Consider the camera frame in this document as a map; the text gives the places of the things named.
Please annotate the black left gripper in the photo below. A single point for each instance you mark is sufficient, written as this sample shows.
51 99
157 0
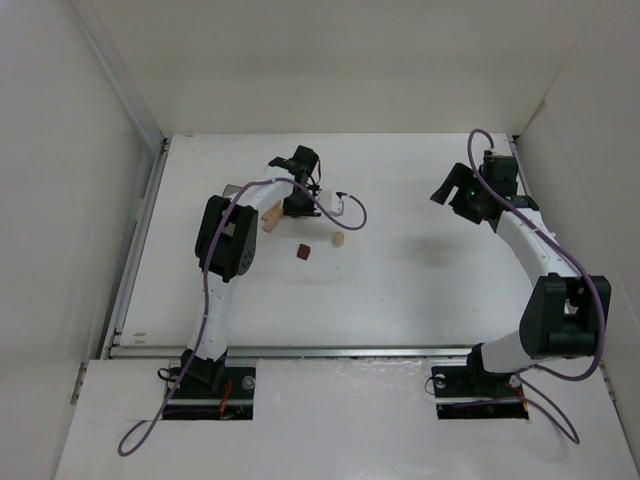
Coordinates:
299 206

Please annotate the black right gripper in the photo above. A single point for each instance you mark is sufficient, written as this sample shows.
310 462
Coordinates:
461 192

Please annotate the long light wooden block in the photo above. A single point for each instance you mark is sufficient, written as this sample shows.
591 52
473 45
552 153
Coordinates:
271 217

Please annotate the light wooden cylinder block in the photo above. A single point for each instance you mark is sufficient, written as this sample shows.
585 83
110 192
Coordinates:
338 239

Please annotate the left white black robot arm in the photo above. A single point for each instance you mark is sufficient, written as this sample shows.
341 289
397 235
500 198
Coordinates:
226 247

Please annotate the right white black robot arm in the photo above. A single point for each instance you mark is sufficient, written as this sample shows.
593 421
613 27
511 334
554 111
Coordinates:
566 314

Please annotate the dark red wooden cube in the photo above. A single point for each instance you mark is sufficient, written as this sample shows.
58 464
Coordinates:
303 252

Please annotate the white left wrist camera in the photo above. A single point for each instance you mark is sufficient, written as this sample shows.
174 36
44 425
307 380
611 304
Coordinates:
333 202

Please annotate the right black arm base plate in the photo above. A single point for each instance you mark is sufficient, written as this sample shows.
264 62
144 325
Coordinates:
458 382

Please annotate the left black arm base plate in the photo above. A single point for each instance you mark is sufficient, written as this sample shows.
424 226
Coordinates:
213 383

